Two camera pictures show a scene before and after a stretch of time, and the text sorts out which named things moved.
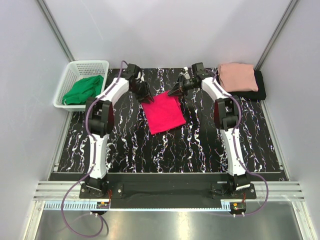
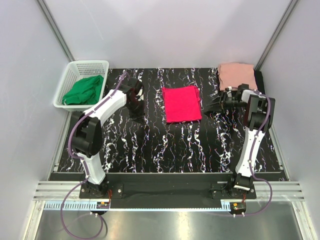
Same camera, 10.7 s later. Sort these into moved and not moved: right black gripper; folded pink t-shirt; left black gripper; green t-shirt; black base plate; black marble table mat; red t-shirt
Moved: red t-shirt; left black gripper; right black gripper
Not moved: black marble table mat; green t-shirt; folded pink t-shirt; black base plate
